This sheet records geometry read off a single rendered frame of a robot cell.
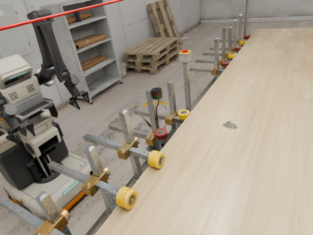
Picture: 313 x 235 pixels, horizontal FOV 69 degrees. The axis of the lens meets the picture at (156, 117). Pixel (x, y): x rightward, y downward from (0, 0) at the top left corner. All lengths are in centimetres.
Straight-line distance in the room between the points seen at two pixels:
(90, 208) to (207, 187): 146
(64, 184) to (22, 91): 88
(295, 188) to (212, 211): 36
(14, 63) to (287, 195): 166
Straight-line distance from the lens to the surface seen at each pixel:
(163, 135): 134
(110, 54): 451
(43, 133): 193
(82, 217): 227
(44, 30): 161
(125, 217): 100
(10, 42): 348
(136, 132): 148
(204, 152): 121
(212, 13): 921
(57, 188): 220
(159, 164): 111
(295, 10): 876
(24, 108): 179
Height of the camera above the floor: 170
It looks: 32 degrees down
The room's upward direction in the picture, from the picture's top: 9 degrees counter-clockwise
